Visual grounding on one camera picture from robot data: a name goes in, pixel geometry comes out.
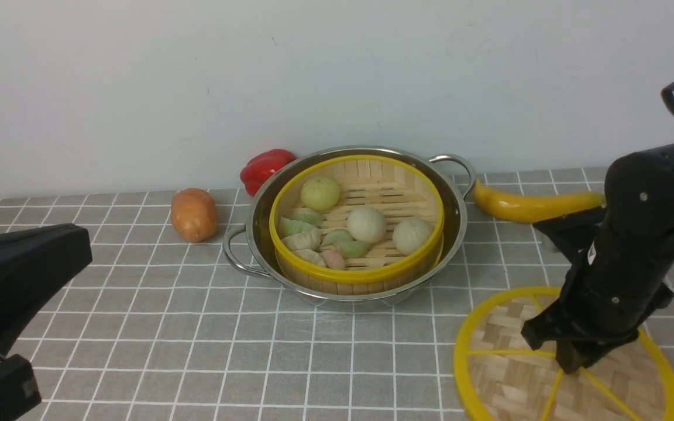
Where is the pale green round bun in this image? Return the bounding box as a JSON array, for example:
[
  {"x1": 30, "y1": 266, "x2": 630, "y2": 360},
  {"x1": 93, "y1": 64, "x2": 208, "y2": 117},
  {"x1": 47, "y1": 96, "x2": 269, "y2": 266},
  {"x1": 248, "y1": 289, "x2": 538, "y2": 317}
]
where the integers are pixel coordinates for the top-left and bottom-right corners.
[{"x1": 393, "y1": 216, "x2": 434, "y2": 256}]

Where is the red bell pepper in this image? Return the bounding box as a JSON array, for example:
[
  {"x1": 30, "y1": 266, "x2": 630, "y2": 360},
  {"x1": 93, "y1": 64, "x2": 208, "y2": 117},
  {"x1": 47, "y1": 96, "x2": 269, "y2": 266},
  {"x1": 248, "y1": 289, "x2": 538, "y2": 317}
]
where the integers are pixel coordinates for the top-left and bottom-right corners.
[{"x1": 240, "y1": 149, "x2": 297, "y2": 197}]

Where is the brown potato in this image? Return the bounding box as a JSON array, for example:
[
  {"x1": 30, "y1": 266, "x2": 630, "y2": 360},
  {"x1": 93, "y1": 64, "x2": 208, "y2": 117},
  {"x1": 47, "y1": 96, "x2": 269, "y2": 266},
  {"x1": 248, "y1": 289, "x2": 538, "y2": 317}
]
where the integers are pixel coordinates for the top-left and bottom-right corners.
[{"x1": 170, "y1": 188, "x2": 219, "y2": 243}]

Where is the green dumpling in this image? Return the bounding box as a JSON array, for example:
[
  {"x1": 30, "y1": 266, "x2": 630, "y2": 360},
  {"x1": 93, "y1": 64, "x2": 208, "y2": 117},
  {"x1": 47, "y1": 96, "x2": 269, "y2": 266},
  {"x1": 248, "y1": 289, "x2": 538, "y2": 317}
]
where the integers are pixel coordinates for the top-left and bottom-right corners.
[
  {"x1": 335, "y1": 240, "x2": 372, "y2": 259},
  {"x1": 277, "y1": 218, "x2": 317, "y2": 238},
  {"x1": 290, "y1": 208, "x2": 324, "y2": 227}
]

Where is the bamboo steamer basket yellow rim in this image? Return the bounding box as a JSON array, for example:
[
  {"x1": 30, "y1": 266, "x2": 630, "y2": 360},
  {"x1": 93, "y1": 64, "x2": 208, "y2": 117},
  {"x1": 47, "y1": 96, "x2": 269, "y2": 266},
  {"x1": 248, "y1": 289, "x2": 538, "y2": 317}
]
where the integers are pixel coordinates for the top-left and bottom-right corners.
[{"x1": 269, "y1": 153, "x2": 446, "y2": 295}]

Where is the woven bamboo steamer lid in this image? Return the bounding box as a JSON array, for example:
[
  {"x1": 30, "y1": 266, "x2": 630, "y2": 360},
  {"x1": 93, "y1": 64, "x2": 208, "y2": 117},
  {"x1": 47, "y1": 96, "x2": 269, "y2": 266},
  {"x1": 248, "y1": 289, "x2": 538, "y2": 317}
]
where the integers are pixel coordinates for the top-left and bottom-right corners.
[{"x1": 453, "y1": 286, "x2": 674, "y2": 420}]

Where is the yellow banana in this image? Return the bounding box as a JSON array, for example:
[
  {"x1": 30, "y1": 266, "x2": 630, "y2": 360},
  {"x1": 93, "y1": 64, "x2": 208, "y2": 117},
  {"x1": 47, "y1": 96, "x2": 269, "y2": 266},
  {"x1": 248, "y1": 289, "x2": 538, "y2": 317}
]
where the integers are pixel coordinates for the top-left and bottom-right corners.
[{"x1": 472, "y1": 179, "x2": 606, "y2": 224}]

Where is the white dumpling large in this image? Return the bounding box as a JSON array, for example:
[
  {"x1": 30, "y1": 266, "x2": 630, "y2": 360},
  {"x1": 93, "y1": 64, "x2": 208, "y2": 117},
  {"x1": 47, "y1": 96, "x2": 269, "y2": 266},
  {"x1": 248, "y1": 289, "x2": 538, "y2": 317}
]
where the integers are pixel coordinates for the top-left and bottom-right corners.
[{"x1": 281, "y1": 229, "x2": 322, "y2": 251}]

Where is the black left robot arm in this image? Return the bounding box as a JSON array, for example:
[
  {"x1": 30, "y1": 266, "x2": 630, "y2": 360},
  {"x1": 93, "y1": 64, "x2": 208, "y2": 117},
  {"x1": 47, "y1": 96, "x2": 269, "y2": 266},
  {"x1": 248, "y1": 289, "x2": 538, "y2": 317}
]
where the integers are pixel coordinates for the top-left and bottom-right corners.
[{"x1": 0, "y1": 223, "x2": 92, "y2": 420}]

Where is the yellow-green round bun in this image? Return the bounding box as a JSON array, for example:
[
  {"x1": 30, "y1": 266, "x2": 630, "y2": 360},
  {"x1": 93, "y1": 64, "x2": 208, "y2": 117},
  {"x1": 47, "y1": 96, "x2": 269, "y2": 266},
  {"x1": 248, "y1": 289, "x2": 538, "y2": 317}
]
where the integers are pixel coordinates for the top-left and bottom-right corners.
[{"x1": 300, "y1": 176, "x2": 341, "y2": 212}]

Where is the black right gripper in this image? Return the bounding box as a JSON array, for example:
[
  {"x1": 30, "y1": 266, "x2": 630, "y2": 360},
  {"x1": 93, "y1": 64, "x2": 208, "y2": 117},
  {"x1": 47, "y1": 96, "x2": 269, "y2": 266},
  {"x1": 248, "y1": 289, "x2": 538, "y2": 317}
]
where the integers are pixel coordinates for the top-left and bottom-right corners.
[{"x1": 522, "y1": 152, "x2": 674, "y2": 375}]

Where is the green dumpling left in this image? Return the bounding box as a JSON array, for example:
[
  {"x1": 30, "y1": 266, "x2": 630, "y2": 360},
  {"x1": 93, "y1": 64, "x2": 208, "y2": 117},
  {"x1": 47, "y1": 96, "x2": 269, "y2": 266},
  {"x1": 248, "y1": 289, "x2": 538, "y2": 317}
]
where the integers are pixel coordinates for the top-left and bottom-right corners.
[{"x1": 277, "y1": 218, "x2": 317, "y2": 238}]

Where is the pink dumpling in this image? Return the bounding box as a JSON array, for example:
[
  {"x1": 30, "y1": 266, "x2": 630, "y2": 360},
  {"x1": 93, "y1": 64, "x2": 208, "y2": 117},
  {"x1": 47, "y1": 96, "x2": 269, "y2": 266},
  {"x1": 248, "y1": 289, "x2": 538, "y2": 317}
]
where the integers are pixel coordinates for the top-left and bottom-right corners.
[{"x1": 320, "y1": 250, "x2": 346, "y2": 270}]

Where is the green dumpling centre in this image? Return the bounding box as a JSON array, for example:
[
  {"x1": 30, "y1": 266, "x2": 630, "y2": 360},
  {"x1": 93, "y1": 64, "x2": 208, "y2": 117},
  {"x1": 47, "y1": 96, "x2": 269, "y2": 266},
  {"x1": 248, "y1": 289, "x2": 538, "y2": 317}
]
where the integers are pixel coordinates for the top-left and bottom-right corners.
[{"x1": 335, "y1": 240, "x2": 372, "y2": 259}]

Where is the green dumpling upper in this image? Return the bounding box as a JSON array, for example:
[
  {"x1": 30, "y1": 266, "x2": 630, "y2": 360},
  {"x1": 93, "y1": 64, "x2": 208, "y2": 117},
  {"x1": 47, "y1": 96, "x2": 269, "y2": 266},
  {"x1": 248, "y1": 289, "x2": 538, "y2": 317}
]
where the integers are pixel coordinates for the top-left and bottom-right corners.
[{"x1": 290, "y1": 208, "x2": 324, "y2": 227}]

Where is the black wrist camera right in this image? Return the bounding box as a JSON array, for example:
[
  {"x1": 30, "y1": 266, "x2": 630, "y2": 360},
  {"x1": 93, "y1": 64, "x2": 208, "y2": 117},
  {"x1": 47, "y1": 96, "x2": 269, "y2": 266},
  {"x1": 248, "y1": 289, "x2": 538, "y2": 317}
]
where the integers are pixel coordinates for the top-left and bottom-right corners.
[{"x1": 532, "y1": 207, "x2": 606, "y2": 264}]

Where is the white round bun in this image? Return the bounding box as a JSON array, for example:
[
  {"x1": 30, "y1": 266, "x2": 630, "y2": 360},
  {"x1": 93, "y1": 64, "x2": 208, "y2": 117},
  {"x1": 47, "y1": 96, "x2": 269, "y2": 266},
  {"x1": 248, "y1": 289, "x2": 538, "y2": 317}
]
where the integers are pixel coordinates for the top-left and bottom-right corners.
[{"x1": 347, "y1": 206, "x2": 387, "y2": 243}]

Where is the stainless steel pot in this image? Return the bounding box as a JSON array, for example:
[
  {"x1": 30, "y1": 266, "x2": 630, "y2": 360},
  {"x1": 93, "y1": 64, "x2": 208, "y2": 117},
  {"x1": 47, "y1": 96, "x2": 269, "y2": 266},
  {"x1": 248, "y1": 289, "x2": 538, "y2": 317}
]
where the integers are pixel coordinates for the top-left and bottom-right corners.
[{"x1": 223, "y1": 146, "x2": 478, "y2": 312}]

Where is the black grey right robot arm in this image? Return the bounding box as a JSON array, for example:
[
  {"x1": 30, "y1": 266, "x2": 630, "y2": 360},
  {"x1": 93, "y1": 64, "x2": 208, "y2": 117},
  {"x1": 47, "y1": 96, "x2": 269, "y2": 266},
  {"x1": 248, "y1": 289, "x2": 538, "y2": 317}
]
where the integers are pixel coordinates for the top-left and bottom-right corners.
[{"x1": 521, "y1": 144, "x2": 674, "y2": 374}]

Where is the white dumpling small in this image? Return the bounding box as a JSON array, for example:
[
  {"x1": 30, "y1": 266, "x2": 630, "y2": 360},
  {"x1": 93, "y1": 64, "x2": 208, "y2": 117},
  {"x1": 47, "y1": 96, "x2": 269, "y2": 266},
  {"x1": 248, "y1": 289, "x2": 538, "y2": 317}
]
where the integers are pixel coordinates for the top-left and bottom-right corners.
[{"x1": 294, "y1": 249, "x2": 327, "y2": 267}]

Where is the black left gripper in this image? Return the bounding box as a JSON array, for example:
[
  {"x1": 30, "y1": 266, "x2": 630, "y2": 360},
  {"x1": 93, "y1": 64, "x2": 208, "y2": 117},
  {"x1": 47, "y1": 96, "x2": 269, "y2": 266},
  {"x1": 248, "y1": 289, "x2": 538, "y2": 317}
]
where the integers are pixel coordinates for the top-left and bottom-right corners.
[{"x1": 0, "y1": 223, "x2": 92, "y2": 355}]

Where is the grey checked tablecloth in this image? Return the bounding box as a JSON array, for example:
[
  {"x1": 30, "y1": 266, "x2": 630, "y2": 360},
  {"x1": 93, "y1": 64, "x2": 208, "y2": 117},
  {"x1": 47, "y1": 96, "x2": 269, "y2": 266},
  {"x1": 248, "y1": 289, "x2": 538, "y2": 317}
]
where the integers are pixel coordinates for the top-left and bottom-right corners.
[{"x1": 0, "y1": 163, "x2": 674, "y2": 421}]

